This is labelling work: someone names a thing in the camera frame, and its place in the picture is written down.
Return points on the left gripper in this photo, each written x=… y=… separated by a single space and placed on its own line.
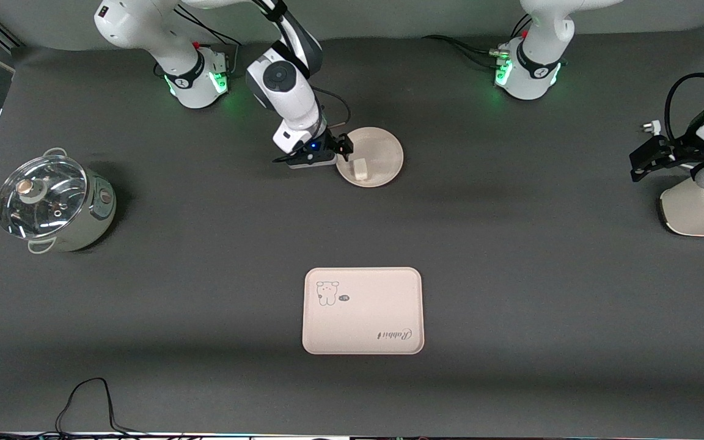
x=682 y=151

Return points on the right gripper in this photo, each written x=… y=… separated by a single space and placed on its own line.
x=330 y=142

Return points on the white steamed bun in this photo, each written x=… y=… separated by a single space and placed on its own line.
x=360 y=170

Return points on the round cream plate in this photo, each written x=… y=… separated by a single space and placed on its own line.
x=382 y=153

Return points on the glass pot lid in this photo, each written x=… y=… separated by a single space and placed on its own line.
x=40 y=201

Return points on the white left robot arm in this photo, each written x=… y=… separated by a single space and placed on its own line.
x=529 y=67

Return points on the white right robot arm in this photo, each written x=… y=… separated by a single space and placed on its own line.
x=278 y=79

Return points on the cream rectangular rabbit tray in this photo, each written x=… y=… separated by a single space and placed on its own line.
x=362 y=318

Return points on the white power plug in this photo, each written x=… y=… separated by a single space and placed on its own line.
x=651 y=127

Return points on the cream white steamer appliance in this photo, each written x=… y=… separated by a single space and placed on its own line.
x=694 y=214

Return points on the steel pot with glass lid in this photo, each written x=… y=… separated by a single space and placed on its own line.
x=98 y=214

